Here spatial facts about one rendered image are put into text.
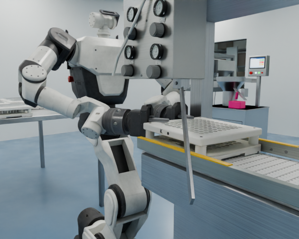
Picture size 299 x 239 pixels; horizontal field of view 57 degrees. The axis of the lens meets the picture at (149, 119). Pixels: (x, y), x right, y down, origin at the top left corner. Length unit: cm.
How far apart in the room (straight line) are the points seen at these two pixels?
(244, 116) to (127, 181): 229
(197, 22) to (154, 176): 42
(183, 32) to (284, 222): 43
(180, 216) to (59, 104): 53
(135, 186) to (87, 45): 63
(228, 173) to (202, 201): 11
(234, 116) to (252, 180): 283
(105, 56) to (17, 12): 461
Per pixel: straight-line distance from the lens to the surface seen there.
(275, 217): 55
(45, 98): 99
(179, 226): 83
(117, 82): 128
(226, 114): 342
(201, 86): 101
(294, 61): 601
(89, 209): 171
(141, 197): 122
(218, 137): 70
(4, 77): 558
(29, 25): 579
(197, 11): 70
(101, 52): 124
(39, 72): 102
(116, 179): 121
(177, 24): 65
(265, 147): 85
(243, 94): 357
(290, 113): 603
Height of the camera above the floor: 110
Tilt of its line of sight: 8 degrees down
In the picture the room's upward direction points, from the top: straight up
